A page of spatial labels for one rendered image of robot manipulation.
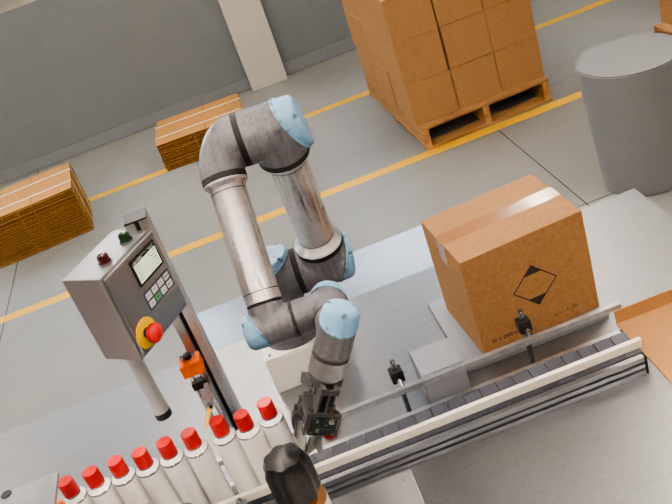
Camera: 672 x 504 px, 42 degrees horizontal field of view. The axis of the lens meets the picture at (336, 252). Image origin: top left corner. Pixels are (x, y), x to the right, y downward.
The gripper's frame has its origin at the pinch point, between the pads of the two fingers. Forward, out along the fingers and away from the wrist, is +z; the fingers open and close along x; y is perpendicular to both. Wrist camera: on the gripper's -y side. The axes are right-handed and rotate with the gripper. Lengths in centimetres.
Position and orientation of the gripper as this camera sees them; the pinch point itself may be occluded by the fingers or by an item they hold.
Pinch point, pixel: (305, 447)
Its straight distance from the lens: 186.6
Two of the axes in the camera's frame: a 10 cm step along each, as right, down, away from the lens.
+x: 9.6, 1.0, 2.7
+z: -2.1, 8.9, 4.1
